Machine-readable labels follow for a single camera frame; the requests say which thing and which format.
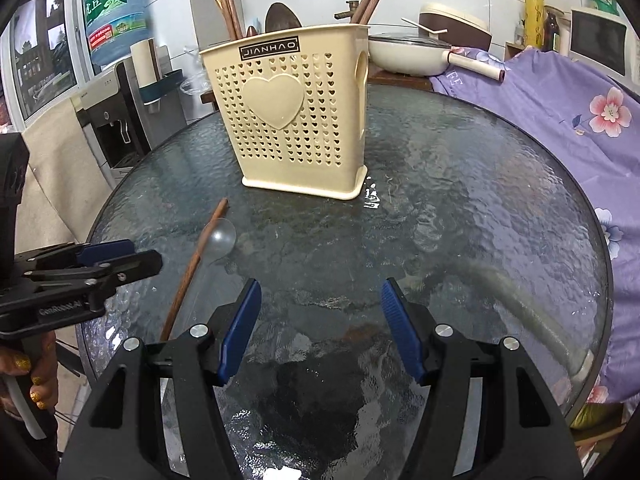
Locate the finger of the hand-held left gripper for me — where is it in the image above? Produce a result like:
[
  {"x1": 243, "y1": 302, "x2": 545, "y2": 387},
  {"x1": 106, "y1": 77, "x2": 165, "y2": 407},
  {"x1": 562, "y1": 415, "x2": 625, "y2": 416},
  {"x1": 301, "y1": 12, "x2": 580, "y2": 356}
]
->
[
  {"x1": 25, "y1": 249, "x2": 164, "y2": 302},
  {"x1": 15, "y1": 239, "x2": 137, "y2": 274}
]

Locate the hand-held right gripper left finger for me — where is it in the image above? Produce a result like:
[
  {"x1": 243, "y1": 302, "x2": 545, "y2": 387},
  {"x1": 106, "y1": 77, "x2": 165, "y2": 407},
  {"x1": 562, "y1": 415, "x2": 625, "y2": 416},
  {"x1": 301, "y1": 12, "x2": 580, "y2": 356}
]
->
[{"x1": 57, "y1": 279, "x2": 263, "y2": 480}]

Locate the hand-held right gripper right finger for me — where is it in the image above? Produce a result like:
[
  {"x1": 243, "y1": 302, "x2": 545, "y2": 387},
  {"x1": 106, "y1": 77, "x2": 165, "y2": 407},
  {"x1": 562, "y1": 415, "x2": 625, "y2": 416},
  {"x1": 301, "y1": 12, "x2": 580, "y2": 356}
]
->
[{"x1": 381, "y1": 277, "x2": 586, "y2": 480}]

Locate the clear plastic spoon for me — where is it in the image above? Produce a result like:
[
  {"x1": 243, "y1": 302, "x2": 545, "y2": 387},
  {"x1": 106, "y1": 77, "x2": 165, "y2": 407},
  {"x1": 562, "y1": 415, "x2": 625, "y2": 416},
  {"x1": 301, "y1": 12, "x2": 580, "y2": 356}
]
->
[{"x1": 192, "y1": 217, "x2": 238, "y2": 301}]

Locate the cream perforated utensil holder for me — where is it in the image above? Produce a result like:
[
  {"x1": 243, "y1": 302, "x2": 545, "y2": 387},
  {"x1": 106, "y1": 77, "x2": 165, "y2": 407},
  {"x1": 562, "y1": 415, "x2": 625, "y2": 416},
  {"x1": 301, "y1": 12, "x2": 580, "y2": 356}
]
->
[{"x1": 199, "y1": 22, "x2": 372, "y2": 202}]

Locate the dark wooden spoon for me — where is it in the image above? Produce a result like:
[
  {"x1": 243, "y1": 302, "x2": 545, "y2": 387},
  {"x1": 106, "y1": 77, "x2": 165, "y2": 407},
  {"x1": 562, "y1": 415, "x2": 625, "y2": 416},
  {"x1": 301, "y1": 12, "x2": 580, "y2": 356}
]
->
[{"x1": 265, "y1": 2, "x2": 304, "y2": 34}]

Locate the person's left hand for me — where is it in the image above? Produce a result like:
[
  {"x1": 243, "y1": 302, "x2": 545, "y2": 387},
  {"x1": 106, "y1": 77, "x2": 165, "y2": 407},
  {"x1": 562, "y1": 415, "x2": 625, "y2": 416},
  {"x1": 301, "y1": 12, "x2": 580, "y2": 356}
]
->
[{"x1": 0, "y1": 332, "x2": 60, "y2": 413}]

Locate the beige cloth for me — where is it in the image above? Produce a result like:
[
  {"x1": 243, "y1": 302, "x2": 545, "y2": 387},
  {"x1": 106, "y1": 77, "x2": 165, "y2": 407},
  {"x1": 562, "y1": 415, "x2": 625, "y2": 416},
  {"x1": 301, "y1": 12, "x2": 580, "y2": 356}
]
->
[{"x1": 15, "y1": 100, "x2": 114, "y2": 252}]

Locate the water dispenser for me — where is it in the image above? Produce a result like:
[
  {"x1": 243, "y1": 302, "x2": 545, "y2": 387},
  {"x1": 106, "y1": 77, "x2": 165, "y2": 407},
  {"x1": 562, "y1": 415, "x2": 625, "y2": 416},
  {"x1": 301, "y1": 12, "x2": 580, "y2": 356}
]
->
[{"x1": 70, "y1": 60, "x2": 187, "y2": 172}]

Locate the teal cup holder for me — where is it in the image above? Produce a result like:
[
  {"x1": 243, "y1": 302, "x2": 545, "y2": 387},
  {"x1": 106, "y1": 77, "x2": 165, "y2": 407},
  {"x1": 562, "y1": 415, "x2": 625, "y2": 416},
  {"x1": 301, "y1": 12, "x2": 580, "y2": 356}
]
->
[{"x1": 140, "y1": 70, "x2": 187, "y2": 107}]

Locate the clear plastic bag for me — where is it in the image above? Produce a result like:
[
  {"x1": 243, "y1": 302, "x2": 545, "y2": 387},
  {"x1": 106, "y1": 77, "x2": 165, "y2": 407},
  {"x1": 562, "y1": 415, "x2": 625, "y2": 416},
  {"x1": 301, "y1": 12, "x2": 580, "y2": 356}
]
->
[{"x1": 179, "y1": 47, "x2": 208, "y2": 98}]

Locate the white paper cup stack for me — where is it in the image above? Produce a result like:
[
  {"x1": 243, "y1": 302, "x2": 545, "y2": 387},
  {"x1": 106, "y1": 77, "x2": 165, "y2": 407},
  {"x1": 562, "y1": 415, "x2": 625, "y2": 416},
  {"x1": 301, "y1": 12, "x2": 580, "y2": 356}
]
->
[{"x1": 130, "y1": 37, "x2": 159, "y2": 87}]

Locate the window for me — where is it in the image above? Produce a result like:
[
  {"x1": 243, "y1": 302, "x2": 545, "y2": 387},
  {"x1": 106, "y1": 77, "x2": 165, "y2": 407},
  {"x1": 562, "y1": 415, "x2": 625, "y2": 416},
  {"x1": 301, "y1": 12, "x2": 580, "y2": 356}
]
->
[{"x1": 0, "y1": 0, "x2": 84, "y2": 127}]

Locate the blue water bottle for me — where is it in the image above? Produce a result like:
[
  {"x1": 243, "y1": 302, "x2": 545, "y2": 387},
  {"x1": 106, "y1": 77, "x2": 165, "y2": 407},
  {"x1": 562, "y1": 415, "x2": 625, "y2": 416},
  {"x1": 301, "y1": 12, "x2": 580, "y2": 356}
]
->
[{"x1": 82, "y1": 0, "x2": 151, "y2": 67}]

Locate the purple floral cloth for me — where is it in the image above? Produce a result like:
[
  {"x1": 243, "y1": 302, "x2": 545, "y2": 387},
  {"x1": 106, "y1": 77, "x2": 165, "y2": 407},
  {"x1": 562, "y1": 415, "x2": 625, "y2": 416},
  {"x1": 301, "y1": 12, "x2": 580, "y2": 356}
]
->
[{"x1": 430, "y1": 44, "x2": 640, "y2": 407}]

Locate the small wooden table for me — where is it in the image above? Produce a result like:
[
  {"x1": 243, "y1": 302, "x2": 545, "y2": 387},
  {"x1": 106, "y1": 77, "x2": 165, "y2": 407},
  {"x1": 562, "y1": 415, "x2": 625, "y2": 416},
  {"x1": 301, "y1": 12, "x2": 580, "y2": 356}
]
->
[{"x1": 367, "y1": 67, "x2": 434, "y2": 92}]

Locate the white frying pan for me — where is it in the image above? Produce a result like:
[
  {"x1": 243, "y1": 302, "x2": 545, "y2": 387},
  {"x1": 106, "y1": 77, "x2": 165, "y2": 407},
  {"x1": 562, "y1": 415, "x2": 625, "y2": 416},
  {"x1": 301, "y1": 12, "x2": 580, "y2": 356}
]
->
[{"x1": 367, "y1": 32, "x2": 506, "y2": 84}]

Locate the white rice ladle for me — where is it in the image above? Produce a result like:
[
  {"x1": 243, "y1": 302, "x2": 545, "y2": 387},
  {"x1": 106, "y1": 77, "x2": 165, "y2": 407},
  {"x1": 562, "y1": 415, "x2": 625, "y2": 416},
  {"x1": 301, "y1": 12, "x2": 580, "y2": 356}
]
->
[{"x1": 401, "y1": 16, "x2": 448, "y2": 37}]

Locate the cream brown rice cooker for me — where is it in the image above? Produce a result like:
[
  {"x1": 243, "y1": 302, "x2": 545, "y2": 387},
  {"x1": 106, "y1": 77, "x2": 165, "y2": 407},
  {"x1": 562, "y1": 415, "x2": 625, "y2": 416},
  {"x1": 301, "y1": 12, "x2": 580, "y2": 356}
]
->
[{"x1": 417, "y1": 2, "x2": 494, "y2": 54}]

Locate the brass faucet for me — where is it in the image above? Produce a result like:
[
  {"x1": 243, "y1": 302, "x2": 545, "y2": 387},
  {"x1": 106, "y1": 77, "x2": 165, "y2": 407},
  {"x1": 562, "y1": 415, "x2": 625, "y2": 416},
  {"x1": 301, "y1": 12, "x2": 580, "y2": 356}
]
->
[{"x1": 334, "y1": 0, "x2": 362, "y2": 24}]

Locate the brown glass bottle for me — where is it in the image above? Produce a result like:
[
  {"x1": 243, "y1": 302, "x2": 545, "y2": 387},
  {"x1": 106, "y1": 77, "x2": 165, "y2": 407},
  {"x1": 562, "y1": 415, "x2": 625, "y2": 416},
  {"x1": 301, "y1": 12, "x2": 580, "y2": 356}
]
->
[{"x1": 542, "y1": 7, "x2": 561, "y2": 54}]

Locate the yellow roll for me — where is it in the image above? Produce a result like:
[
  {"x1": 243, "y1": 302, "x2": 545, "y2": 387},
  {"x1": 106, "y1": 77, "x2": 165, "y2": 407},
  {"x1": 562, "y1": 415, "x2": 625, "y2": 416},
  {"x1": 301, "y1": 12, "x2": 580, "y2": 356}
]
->
[{"x1": 522, "y1": 0, "x2": 545, "y2": 51}]

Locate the white microwave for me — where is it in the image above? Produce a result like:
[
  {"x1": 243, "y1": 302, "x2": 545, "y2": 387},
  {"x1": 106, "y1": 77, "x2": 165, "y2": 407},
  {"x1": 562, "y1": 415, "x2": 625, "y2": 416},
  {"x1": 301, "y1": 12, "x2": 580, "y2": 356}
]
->
[{"x1": 567, "y1": 7, "x2": 634, "y2": 79}]

